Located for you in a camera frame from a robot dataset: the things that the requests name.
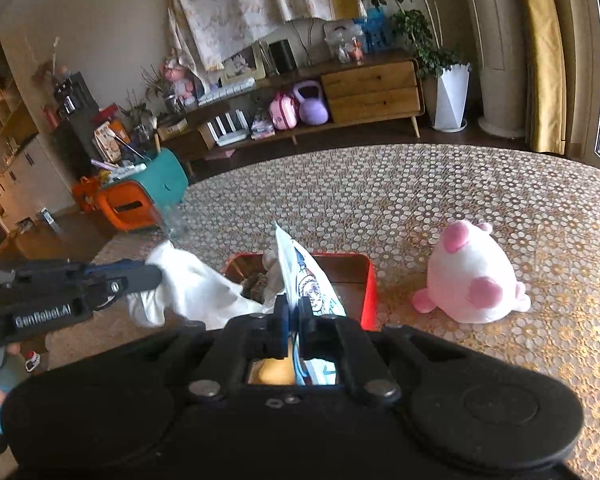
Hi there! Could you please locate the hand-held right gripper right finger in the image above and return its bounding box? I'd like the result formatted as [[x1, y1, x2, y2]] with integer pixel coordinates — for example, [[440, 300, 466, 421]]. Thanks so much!
[[299, 296, 403, 405]]

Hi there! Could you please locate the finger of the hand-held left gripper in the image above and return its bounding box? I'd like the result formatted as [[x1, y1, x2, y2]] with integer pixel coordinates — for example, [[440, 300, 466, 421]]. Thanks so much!
[[84, 258, 147, 277], [111, 265, 164, 297]]

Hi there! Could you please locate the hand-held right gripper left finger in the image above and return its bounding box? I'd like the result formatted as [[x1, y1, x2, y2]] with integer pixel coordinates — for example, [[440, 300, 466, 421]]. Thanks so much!
[[187, 295, 293, 405]]

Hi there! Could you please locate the blue printed plastic packet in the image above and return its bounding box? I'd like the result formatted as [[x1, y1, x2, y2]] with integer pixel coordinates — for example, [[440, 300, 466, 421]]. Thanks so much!
[[272, 220, 348, 386]]

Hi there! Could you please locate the red box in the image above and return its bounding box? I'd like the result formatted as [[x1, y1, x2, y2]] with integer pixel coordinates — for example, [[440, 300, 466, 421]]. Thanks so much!
[[220, 252, 378, 332]]

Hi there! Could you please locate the orange stool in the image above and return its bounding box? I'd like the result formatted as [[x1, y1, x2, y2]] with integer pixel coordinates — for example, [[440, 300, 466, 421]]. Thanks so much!
[[96, 180, 165, 233]]

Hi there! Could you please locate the clear glass cup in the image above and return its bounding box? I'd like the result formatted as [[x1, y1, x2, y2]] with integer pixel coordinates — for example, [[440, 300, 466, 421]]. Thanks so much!
[[161, 204, 191, 240]]

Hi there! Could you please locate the teal storage box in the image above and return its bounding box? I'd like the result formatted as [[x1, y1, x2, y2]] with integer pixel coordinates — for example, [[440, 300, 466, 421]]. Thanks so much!
[[142, 147, 190, 207]]

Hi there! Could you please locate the white cabinet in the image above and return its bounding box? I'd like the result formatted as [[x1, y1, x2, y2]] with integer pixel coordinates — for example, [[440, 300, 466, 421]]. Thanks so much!
[[0, 134, 77, 233]]

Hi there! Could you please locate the orange white toy box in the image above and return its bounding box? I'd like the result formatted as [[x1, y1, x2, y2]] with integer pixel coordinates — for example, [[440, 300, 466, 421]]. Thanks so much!
[[94, 121, 131, 163]]

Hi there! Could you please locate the dark low cabinet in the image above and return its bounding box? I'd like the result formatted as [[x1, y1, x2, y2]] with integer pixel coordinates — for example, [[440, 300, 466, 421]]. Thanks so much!
[[50, 105, 156, 181]]

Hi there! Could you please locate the cardboard box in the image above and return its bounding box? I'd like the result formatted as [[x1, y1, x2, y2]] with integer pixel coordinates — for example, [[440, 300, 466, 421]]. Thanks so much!
[[157, 117, 188, 141]]

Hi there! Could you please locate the pink white plush toy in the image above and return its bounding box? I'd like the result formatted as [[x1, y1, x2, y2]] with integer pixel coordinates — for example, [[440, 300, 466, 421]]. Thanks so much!
[[412, 219, 532, 323]]

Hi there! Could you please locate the white router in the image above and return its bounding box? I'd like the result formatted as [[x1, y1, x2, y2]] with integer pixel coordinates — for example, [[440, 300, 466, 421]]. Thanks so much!
[[207, 109, 249, 147]]

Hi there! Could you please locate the black coffee machine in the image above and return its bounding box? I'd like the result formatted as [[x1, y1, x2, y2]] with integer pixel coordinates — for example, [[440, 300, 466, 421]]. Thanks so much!
[[52, 71, 101, 120]]

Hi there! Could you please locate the wooden shelf unit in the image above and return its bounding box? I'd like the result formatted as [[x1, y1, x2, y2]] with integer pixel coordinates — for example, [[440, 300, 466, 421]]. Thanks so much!
[[0, 35, 40, 166]]

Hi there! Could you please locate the stack of books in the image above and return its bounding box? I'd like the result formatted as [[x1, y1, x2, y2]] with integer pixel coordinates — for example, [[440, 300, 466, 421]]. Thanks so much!
[[250, 110, 277, 141]]

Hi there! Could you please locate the pink doll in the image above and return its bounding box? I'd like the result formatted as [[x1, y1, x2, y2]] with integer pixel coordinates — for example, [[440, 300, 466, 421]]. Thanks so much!
[[161, 49, 197, 106]]

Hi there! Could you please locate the white keyboard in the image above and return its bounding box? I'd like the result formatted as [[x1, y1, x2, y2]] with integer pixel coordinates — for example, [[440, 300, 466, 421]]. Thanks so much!
[[197, 82, 258, 107]]

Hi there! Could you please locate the pink toy case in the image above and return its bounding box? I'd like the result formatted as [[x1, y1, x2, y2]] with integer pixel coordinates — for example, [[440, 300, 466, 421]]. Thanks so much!
[[269, 91, 301, 131]]

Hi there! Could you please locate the purple kettlebell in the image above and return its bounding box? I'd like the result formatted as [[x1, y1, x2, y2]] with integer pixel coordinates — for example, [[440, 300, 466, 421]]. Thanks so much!
[[292, 80, 330, 126]]

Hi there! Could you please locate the wooden sideboard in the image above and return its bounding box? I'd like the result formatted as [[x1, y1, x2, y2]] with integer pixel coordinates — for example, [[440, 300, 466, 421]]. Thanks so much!
[[155, 50, 427, 163]]

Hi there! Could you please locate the black speaker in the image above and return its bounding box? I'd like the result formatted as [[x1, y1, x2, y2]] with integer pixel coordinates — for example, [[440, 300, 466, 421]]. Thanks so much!
[[269, 39, 299, 75]]

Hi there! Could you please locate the white planter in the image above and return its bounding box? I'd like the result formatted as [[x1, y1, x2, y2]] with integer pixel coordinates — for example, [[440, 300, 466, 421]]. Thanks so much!
[[432, 62, 472, 132]]

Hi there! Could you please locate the clear toy bag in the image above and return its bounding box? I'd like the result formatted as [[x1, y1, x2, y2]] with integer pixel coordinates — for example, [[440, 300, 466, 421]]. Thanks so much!
[[324, 19, 366, 63]]

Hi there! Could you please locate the green potted plant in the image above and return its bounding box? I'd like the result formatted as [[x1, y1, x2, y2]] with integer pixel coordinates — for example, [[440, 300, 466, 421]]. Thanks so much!
[[357, 0, 473, 81]]

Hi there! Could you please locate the beige column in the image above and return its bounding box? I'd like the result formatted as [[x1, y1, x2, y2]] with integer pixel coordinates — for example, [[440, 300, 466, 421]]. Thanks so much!
[[459, 0, 530, 138]]

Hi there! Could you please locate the yellow curtain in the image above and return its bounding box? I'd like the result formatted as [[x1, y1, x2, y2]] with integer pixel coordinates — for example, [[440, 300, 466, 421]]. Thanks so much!
[[517, 0, 568, 156]]

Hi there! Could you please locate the photo frame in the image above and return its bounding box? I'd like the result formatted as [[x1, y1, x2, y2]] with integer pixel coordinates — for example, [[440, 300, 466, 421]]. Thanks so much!
[[221, 41, 267, 86]]

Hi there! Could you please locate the printed wall cloth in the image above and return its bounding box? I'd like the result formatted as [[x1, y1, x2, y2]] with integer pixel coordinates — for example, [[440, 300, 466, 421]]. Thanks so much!
[[167, 0, 367, 83]]

